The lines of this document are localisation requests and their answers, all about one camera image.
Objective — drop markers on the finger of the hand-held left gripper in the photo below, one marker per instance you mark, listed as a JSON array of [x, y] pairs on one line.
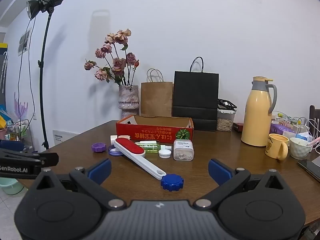
[[48, 159], [11, 145]]

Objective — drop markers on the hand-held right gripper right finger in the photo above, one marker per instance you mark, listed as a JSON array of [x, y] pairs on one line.
[[220, 171]]

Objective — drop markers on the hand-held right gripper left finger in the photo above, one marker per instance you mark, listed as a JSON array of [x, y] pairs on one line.
[[100, 171]]

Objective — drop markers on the purple ridged lid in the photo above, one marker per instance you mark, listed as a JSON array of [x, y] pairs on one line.
[[98, 147]]

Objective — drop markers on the small lilac round lid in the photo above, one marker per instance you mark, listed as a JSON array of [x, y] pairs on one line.
[[113, 151]]

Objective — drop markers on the red and white lint brush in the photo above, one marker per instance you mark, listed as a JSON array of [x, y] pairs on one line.
[[131, 150]]

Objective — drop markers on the beige plastic cube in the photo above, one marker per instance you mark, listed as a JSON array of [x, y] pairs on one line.
[[123, 138]]

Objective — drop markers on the blue ridged lid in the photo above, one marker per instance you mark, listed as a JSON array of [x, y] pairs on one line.
[[172, 182]]

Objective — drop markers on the green transparent spray bottle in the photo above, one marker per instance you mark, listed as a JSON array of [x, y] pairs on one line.
[[150, 148]]

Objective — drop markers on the white ribbed cap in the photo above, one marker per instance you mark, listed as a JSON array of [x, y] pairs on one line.
[[165, 154]]

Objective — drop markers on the red cardboard box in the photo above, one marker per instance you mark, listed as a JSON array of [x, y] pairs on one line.
[[152, 132]]

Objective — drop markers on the green plastic basin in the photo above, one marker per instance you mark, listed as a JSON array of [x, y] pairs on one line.
[[10, 186]]

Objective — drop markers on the purple flower decoration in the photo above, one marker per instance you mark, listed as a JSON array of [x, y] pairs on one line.
[[21, 107]]

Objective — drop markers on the dark red small box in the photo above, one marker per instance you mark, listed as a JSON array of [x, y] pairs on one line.
[[238, 127]]

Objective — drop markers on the clear seed container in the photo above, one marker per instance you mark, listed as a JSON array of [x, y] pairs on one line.
[[225, 122]]

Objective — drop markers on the yellow mug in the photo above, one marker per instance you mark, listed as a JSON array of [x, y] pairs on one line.
[[273, 146]]

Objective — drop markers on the yellow thermos jug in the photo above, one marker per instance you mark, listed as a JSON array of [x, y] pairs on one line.
[[257, 115]]

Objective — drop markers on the black light stand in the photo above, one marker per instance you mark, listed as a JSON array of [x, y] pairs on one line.
[[43, 85]]

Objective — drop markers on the purple box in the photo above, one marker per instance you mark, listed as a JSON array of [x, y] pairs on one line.
[[280, 128]]

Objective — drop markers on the black paper bag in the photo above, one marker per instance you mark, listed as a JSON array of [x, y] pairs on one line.
[[195, 97]]

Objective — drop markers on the pink mottled vase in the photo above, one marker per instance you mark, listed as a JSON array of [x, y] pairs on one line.
[[128, 97]]

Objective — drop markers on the white dimpled cup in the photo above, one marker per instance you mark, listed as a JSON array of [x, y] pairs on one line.
[[300, 148]]

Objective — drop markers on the black phone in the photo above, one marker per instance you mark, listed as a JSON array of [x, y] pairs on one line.
[[310, 168]]

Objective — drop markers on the brown paper bag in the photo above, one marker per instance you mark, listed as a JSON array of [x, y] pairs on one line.
[[156, 100]]

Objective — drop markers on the dried pink roses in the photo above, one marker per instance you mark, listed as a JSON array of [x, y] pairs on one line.
[[117, 65]]

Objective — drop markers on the dark wooden chair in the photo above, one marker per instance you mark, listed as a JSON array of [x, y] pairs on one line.
[[314, 113]]

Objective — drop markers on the black studio light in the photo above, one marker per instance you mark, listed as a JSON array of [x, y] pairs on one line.
[[47, 1]]

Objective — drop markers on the wall poster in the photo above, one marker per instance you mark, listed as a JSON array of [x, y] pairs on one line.
[[24, 42]]

